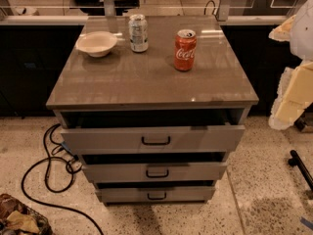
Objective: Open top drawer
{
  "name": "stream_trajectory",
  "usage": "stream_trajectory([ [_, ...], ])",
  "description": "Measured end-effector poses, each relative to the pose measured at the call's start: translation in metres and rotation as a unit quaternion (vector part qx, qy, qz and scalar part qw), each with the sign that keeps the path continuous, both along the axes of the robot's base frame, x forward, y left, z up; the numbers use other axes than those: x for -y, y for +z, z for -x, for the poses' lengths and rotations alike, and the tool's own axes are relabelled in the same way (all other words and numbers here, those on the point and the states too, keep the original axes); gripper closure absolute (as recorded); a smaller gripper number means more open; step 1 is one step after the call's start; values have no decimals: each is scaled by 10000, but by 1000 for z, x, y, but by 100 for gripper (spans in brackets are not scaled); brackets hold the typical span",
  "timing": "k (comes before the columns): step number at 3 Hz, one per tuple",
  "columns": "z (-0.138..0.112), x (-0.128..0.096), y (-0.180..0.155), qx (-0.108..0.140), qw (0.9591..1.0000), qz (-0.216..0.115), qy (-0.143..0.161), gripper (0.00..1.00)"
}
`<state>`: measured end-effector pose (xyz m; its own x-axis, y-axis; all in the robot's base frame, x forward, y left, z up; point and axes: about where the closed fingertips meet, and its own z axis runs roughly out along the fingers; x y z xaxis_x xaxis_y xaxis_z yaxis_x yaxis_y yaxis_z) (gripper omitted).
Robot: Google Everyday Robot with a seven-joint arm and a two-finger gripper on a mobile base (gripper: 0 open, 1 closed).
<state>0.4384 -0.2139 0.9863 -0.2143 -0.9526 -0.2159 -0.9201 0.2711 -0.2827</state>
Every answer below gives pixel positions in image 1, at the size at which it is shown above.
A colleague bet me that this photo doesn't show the grey drawer cabinet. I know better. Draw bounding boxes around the grey drawer cabinet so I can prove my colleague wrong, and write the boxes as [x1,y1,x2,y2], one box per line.
[47,16,258,191]

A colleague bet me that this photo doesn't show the silver soda can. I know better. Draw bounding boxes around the silver soda can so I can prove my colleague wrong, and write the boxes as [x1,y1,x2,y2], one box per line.
[128,14,149,53]

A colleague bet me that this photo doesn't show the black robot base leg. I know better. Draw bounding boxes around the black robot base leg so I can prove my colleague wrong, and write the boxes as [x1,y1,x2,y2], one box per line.
[288,150,313,191]

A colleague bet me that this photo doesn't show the basket with cloths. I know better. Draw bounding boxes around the basket with cloths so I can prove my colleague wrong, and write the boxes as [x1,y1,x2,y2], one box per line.
[0,194,53,235]

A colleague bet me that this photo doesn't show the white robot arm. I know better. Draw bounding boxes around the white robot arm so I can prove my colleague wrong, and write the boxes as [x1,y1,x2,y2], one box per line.
[268,0,313,130]

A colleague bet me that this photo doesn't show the grey bottom drawer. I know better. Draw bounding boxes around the grey bottom drawer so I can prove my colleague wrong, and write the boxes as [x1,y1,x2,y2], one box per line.
[96,186,215,204]

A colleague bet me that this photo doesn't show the grey top drawer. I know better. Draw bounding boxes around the grey top drawer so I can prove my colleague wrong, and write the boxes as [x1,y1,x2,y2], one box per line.
[62,125,245,155]

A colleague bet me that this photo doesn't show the red coca-cola can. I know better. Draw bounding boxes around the red coca-cola can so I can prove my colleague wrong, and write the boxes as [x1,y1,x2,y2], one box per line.
[174,29,197,71]

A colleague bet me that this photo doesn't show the white bowl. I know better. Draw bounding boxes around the white bowl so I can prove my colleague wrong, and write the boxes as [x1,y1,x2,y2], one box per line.
[75,31,117,58]

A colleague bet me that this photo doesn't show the grey middle drawer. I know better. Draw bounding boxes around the grey middle drawer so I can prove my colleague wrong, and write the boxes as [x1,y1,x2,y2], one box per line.
[83,162,227,183]

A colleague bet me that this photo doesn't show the grey drawer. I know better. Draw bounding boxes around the grey drawer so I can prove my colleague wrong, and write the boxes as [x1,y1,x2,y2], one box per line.
[83,162,227,183]
[96,186,215,204]
[62,125,245,155]

